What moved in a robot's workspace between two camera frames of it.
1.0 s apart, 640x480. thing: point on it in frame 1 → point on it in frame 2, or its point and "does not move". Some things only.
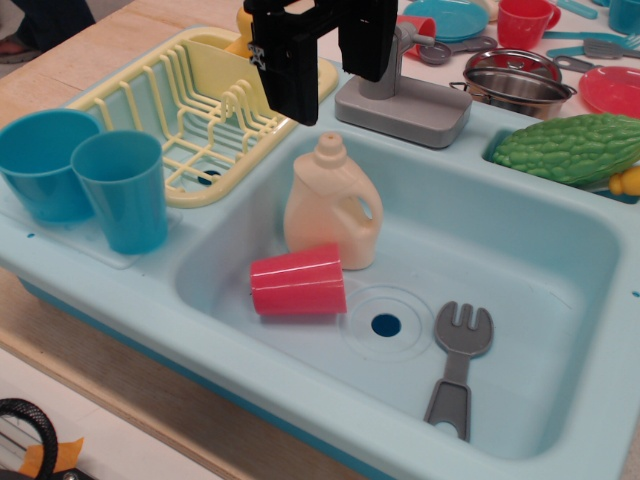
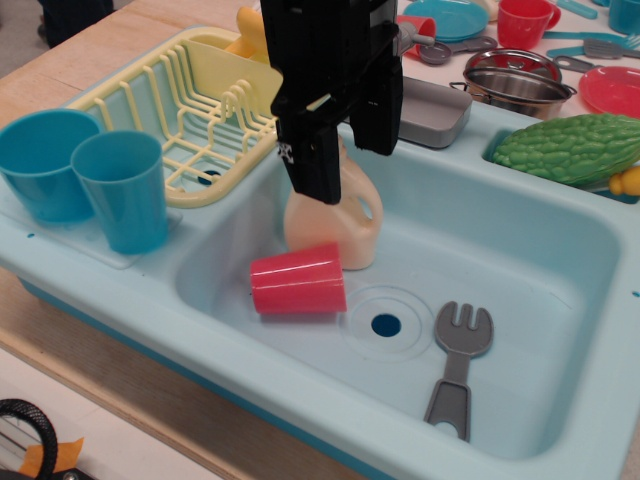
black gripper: x=289 y=61 → x=325 y=50
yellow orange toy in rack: x=240 y=45 does not move
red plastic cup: x=300 y=282 does not move
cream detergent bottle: x=323 y=196 does not move
